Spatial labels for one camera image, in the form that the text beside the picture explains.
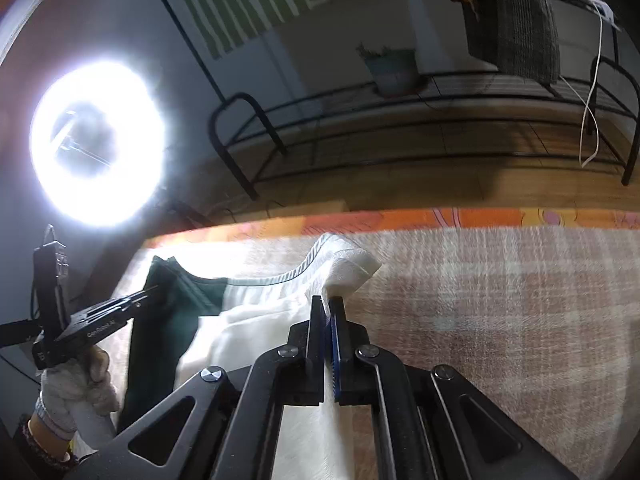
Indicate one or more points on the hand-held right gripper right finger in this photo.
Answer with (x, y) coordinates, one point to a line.
(336, 350)

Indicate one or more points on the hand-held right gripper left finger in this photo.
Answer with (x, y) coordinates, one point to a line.
(315, 340)

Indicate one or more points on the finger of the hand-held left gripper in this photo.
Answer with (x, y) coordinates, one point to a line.
(130, 302)

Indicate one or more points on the green and white printed T-shirt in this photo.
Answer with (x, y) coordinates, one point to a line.
(250, 310)

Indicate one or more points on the person's left forearm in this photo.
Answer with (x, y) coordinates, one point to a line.
(45, 435)

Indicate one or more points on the black metal clothes rack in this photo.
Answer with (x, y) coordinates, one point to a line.
(235, 96)

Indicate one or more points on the person's left hand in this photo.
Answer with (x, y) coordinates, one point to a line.
(65, 390)

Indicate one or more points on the beige checked blanket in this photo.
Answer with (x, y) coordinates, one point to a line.
(500, 310)

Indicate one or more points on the orange printed bed sheet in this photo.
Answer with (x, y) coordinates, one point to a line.
(450, 217)

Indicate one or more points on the potted plant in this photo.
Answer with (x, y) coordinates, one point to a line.
(395, 75)

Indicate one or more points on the green striped white cloth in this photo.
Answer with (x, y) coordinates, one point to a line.
(240, 5)

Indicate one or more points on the grey tweed coat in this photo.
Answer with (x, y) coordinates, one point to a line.
(525, 20)

